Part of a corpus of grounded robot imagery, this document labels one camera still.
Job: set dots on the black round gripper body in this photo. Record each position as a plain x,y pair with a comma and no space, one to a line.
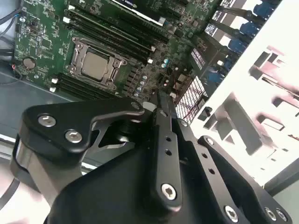
116,198

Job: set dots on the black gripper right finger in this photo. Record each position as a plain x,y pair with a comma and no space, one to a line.
208,163

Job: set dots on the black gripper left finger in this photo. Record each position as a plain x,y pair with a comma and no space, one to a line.
167,163

